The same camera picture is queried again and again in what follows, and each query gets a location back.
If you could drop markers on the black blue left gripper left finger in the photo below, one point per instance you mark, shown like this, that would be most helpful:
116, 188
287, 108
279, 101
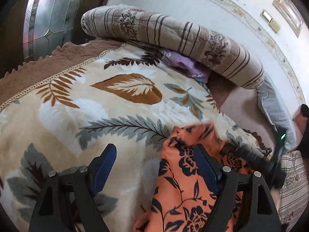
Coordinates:
52, 213

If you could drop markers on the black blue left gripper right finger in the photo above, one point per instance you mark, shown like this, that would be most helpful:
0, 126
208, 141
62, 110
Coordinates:
257, 210

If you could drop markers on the orange black floral garment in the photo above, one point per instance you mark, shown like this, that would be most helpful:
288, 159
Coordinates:
182, 201

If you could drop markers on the striped beige cloth at right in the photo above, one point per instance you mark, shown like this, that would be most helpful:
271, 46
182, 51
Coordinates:
294, 192

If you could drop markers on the grey pillow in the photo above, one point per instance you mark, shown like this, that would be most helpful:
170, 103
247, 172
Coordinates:
272, 105

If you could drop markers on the mauve bed sheet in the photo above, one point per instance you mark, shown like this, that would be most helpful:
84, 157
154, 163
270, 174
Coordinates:
241, 106

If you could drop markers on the cream leaf-pattern blanket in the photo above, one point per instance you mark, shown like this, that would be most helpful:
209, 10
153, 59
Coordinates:
60, 112

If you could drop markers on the beige striped rolled quilt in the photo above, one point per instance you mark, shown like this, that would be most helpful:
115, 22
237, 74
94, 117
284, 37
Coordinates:
212, 49

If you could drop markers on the purple cloth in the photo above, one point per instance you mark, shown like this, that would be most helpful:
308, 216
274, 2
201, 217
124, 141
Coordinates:
185, 65

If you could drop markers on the glass panel door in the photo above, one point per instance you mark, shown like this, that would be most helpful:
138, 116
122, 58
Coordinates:
48, 24

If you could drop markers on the beige wall switch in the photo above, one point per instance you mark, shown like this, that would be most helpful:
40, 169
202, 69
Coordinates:
270, 21

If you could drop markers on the framed wall picture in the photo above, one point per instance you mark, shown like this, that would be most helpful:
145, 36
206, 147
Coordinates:
290, 13

